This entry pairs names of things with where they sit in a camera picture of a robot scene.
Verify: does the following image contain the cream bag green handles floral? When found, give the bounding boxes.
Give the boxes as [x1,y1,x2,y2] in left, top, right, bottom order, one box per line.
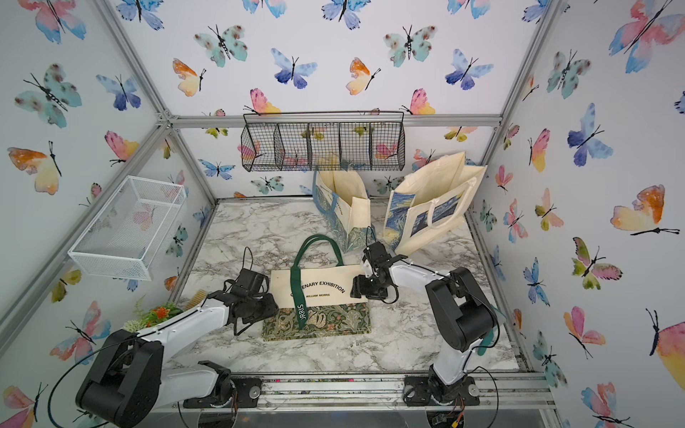
[262,234,371,342]

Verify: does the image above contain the cream bag blue floral pattern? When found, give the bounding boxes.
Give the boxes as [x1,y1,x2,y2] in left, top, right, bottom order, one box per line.
[312,170,375,253]

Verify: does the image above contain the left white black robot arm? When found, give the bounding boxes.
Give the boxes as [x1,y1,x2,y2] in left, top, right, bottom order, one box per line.
[75,248,278,427]

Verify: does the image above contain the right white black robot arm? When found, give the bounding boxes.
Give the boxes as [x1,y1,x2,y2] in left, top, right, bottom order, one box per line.
[351,242,499,408]

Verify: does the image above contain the cream bag starry night print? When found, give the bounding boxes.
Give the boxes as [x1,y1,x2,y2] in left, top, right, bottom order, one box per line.
[383,153,487,255]

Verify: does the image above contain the potted plant orange flowers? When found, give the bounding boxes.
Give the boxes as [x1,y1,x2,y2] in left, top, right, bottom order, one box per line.
[123,299,183,333]

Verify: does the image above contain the green rubber glove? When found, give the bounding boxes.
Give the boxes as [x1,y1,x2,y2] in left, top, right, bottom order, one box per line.
[476,307,506,356]

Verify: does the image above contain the white mesh wall basket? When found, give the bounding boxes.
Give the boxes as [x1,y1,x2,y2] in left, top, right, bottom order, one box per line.
[68,176,187,281]

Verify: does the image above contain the black wire wall basket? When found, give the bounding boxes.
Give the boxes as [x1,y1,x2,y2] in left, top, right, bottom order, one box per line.
[239,110,406,172]

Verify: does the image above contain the aluminium front rail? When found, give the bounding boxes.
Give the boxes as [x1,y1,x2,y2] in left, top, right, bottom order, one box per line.
[159,371,558,416]

